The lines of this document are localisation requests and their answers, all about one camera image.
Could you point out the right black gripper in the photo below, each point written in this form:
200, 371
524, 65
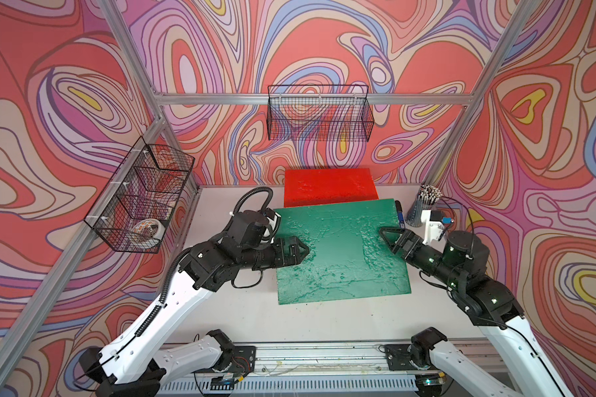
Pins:
397, 243

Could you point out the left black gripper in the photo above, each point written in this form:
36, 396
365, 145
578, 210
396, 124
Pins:
282, 259

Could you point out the green shoebox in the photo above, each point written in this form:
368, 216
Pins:
348, 259

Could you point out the red shoebox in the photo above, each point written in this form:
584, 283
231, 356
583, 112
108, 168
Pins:
327, 186

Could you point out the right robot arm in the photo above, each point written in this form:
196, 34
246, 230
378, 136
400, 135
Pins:
494, 310

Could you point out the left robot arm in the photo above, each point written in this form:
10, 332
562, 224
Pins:
137, 364

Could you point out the blue black stapler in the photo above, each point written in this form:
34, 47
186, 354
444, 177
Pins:
400, 214

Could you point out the mesh cup of pencils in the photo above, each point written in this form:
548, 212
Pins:
426, 198

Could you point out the tape roll in basket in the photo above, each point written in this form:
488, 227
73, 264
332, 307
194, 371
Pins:
148, 233

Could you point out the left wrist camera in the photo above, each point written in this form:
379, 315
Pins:
274, 223

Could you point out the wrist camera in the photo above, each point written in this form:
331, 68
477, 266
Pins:
435, 224
274, 223

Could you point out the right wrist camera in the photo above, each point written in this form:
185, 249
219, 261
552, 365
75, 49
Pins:
435, 224

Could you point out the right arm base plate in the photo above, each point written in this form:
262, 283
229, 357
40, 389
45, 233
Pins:
407, 357

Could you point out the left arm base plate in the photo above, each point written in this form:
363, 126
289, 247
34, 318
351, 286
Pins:
239, 360

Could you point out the black wire basket back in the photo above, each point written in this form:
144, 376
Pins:
319, 113

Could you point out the black wire basket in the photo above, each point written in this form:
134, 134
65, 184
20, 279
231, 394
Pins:
319, 113
148, 184

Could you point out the black wire basket left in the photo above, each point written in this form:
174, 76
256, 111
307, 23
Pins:
148, 184

